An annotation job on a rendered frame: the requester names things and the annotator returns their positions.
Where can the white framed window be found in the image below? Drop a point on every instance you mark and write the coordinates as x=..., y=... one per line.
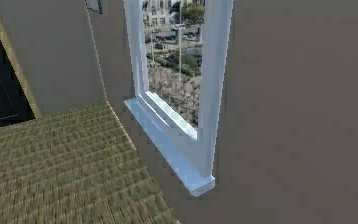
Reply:
x=213, y=83

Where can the framed wall picture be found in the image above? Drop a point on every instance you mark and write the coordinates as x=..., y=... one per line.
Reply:
x=94, y=4

